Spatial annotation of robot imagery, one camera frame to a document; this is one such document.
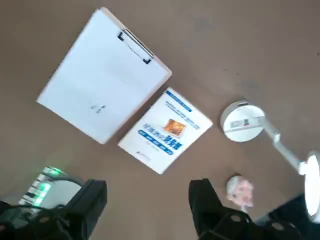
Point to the white foldable desk lamp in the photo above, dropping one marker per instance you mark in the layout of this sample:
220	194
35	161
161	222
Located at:
242	125

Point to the pink plush pig toy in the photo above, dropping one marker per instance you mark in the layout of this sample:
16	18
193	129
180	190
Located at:
240	190

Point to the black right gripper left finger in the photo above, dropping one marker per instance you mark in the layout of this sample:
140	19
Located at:
87	207

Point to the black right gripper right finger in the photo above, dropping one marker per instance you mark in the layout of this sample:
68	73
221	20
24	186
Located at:
205	207

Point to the white book with blue print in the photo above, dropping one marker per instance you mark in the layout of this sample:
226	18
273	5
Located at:
162	135

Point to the clipboard with white paper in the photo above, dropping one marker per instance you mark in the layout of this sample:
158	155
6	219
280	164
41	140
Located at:
100	75

